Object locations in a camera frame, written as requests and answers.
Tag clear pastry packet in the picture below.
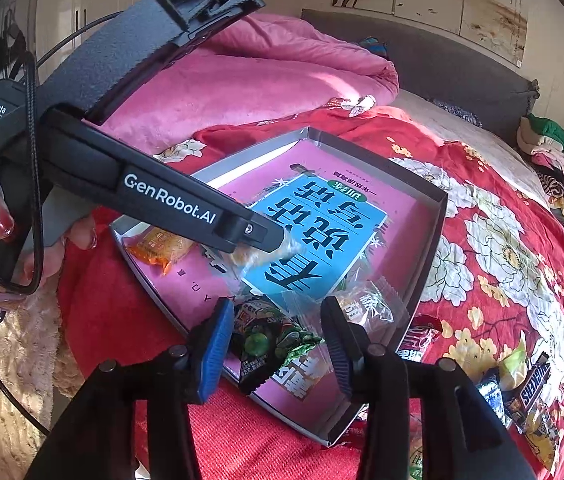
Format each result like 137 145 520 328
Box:
227 232 307 281

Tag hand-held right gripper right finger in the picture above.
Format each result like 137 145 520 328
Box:
321 296 537 480

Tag black white wall poster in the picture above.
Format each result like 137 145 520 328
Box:
0 0 38 91

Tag clear candy bag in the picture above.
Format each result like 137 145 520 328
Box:
282 280 407 346

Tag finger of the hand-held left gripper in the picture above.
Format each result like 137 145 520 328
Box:
214 209 289 256

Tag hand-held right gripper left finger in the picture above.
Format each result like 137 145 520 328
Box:
24 297 235 480

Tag tree wall painting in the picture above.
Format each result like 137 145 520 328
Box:
334 0 530 66

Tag beige bed sheet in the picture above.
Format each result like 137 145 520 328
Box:
392 89 547 196

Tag dark patterned cloth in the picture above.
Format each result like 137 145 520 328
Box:
429 100 482 126

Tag blue purple clothes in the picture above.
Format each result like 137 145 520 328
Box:
359 36 390 61

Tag red floral blanket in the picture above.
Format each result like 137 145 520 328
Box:
57 105 564 480

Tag stack of folded clothes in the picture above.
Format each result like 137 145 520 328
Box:
516 112 564 261

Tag blue snack packet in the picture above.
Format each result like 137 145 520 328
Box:
476 367 507 411

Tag pink quilt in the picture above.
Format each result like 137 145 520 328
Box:
102 12 400 156

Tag brown chocolate bar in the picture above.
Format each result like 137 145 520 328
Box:
504 352 552 426

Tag green cartoon snack packet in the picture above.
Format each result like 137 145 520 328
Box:
232 300 323 396

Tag orange snack packet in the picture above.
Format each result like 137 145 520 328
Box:
124 227 197 276

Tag grey bed headboard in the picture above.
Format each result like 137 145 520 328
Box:
302 8 542 131

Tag red snack packet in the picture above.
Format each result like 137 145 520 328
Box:
399 315 442 363

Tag small green label packet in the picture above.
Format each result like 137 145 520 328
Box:
404 412 427 480

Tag grey tray with pink book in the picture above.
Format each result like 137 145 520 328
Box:
109 127 450 448

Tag yellow panda print snack packet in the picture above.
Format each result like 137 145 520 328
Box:
496 332 564 478

